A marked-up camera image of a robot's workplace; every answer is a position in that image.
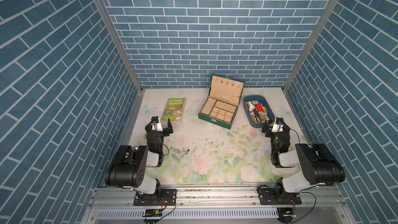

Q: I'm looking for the white perforated cable duct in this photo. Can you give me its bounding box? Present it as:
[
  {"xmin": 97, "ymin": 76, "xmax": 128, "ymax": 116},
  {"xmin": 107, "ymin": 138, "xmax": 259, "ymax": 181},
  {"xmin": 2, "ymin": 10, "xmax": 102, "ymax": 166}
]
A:
[{"xmin": 96, "ymin": 207, "xmax": 279, "ymax": 220}]

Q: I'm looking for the left green circuit board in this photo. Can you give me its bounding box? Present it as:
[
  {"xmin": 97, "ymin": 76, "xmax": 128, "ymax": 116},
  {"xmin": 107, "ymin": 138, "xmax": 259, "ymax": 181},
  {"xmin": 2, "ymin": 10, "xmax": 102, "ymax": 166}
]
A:
[{"xmin": 143, "ymin": 209, "xmax": 163, "ymax": 218}]

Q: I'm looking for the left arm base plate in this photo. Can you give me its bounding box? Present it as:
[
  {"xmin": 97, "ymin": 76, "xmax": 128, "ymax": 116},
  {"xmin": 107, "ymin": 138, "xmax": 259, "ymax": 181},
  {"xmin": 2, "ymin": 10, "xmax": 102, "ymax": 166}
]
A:
[{"xmin": 133, "ymin": 189, "xmax": 177, "ymax": 206}]

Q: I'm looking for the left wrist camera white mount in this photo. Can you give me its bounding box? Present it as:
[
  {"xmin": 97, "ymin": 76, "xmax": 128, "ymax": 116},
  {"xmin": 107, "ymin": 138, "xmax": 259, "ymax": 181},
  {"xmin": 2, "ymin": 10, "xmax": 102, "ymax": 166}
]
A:
[{"xmin": 150, "ymin": 116, "xmax": 163, "ymax": 132}]

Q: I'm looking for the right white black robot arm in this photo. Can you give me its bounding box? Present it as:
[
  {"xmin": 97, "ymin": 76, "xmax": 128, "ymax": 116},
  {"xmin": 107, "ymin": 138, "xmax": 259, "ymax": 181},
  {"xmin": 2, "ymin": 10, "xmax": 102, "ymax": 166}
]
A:
[{"xmin": 262, "ymin": 117, "xmax": 346, "ymax": 195}]

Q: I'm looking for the green treehouse paperback book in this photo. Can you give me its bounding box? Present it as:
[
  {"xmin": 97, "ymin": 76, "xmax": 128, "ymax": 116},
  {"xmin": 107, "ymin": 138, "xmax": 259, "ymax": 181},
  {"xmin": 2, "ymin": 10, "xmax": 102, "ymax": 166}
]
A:
[{"xmin": 161, "ymin": 98, "xmax": 185, "ymax": 123}]

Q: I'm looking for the teal tray of small items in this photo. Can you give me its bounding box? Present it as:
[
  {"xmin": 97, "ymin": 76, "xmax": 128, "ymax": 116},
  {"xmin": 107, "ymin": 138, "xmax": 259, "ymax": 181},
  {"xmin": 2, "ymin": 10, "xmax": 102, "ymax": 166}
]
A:
[{"xmin": 243, "ymin": 95, "xmax": 275, "ymax": 128}]

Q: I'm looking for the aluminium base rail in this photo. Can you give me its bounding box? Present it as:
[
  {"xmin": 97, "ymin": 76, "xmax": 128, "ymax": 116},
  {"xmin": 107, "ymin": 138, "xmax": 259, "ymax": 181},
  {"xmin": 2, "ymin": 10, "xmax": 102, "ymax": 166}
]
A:
[{"xmin": 88, "ymin": 183, "xmax": 347, "ymax": 209}]

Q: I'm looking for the green jewelry box beige lining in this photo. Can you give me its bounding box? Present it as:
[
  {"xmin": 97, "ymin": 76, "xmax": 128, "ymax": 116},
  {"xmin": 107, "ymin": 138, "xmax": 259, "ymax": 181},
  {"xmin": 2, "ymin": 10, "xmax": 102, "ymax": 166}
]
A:
[{"xmin": 198, "ymin": 74, "xmax": 244, "ymax": 130}]

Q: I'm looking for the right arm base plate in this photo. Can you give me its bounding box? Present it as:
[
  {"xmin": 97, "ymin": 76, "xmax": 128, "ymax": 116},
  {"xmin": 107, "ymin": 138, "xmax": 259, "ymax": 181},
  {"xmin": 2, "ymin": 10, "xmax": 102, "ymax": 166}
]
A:
[{"xmin": 257, "ymin": 187, "xmax": 302, "ymax": 205}]

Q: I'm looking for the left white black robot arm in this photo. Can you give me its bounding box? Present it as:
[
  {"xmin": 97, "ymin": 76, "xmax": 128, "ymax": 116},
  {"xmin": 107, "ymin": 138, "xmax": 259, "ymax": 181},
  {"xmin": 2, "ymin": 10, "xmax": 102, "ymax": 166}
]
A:
[{"xmin": 105, "ymin": 116, "xmax": 173, "ymax": 196}]

